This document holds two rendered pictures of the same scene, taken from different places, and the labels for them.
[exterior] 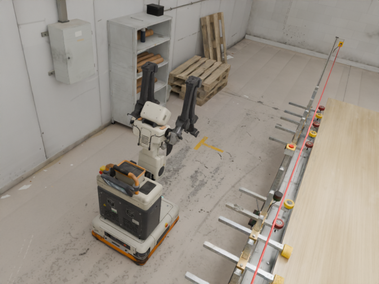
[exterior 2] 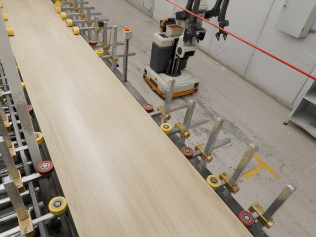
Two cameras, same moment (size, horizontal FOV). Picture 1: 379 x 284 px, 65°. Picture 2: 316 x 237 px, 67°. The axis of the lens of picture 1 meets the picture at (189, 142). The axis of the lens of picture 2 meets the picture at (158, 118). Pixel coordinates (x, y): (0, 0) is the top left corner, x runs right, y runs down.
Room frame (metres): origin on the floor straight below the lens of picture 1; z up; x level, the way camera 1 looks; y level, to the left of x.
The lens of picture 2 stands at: (3.41, -2.50, 1.99)
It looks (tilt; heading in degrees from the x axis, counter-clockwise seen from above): 39 degrees down; 118
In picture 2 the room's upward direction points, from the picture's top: 10 degrees clockwise
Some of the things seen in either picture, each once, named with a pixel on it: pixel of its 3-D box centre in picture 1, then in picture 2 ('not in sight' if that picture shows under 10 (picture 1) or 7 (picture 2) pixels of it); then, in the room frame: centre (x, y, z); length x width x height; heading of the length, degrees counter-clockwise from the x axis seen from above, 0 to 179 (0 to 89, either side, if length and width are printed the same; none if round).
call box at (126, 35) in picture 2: (289, 150); (126, 34); (2.06, -0.85, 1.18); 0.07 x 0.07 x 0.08; 67
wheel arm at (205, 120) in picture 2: (293, 132); (185, 127); (2.95, -1.18, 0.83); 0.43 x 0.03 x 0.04; 67
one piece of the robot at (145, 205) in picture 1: (131, 195); (172, 50); (1.86, 0.45, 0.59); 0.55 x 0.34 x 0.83; 66
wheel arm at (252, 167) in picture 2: (300, 116); (232, 177); (3.41, -1.38, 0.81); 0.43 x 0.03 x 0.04; 67
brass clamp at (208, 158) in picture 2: not in sight; (203, 153); (3.17, -1.33, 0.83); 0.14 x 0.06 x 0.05; 157
